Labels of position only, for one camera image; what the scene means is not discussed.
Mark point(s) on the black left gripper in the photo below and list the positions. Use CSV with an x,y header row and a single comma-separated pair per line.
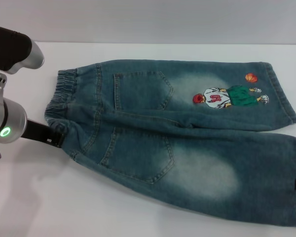
x,y
38,132

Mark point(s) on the blue denim shorts cartoon print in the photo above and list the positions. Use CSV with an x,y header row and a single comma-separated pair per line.
x,y
162,148

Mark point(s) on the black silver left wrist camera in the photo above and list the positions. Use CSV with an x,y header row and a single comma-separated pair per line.
x,y
10,47

